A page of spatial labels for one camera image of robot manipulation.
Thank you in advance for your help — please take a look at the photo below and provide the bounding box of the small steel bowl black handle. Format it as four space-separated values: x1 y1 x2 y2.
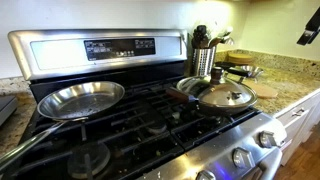
214 61 265 81

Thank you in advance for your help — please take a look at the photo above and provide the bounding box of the black kitchen utensil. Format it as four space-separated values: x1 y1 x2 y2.
191 24 210 50

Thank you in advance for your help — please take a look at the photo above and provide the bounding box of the stainless steel gas stove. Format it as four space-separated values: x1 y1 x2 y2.
0 28 288 180

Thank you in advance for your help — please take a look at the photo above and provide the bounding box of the dark pan with brown handle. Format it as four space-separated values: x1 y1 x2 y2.
165 75 259 118

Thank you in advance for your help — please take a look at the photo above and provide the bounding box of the metal drawer handle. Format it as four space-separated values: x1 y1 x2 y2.
291 107 306 118

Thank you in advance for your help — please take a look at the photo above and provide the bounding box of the silver stove knob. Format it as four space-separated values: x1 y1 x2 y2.
258 130 278 149
195 169 217 180
231 146 256 170

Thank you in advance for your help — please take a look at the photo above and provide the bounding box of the round black burner cap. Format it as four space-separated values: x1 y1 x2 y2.
67 142 111 180
145 122 168 135

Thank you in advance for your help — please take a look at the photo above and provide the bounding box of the steel oven door handle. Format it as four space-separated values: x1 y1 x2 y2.
255 146 284 180

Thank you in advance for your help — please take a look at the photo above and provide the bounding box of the white drawer cabinet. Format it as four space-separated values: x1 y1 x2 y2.
273 89 320 167

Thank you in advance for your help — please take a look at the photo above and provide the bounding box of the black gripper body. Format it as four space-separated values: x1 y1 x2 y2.
305 6 320 34

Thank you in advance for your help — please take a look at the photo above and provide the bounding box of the perforated steel utensil holder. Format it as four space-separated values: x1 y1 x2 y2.
190 46 217 77

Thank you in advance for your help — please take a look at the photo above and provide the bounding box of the silver kitchen utensil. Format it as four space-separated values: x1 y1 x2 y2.
208 26 235 49

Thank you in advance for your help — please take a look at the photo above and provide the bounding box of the flat black countertop appliance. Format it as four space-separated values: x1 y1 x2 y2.
0 95 19 127

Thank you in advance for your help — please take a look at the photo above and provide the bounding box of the silver frying pan long handle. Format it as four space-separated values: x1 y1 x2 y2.
0 80 126 174

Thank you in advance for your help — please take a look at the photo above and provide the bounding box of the silver lid with dark knob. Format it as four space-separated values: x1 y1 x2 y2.
176 66 258 108

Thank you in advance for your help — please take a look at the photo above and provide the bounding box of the round wooden board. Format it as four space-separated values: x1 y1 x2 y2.
243 81 279 100

